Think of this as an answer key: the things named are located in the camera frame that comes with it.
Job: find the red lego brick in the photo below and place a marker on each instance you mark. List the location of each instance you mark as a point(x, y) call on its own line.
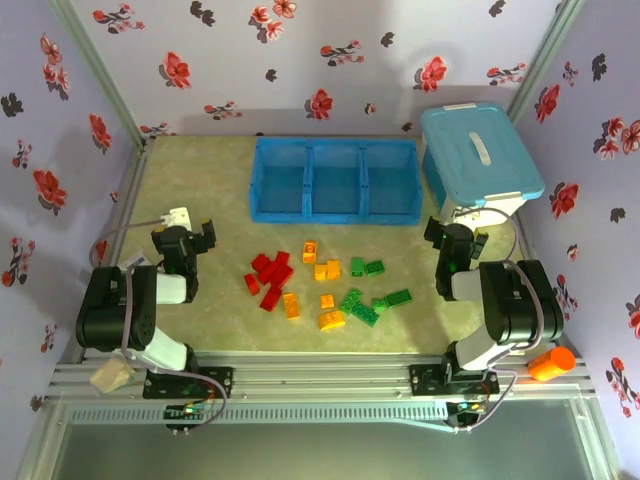
point(251, 283)
point(284, 276)
point(282, 258)
point(267, 274)
point(260, 263)
point(270, 298)

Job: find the orange curved lego brick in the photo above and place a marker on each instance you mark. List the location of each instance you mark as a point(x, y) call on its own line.
point(331, 320)

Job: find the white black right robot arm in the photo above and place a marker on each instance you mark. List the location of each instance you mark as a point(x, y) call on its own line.
point(520, 305)

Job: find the white storage box blue lid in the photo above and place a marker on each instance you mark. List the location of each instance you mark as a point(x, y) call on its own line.
point(465, 165)

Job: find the blue three-compartment plastic bin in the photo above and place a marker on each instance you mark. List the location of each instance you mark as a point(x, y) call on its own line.
point(332, 185)

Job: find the beige crumpled wad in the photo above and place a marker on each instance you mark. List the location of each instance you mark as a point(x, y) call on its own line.
point(111, 376)

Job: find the orange plastic cylinder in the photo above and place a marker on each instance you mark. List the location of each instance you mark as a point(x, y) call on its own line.
point(552, 364)

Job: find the right controller circuit board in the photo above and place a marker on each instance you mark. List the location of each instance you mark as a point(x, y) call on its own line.
point(467, 407)

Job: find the controller circuit board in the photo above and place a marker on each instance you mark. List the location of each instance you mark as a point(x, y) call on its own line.
point(467, 407)
point(187, 411)

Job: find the left controller circuit board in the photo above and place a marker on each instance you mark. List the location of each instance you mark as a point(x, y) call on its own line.
point(187, 411)

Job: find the grey metal base panel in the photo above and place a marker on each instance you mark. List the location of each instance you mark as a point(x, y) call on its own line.
point(320, 455)

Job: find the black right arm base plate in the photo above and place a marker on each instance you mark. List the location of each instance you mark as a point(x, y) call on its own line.
point(422, 380)

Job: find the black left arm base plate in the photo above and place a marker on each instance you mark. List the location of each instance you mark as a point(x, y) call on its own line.
point(220, 382)

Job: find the aluminium frame post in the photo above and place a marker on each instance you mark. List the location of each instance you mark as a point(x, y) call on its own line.
point(102, 75)
point(543, 60)

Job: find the aluminium frame rail long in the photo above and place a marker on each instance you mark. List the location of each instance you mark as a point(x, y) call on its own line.
point(325, 380)

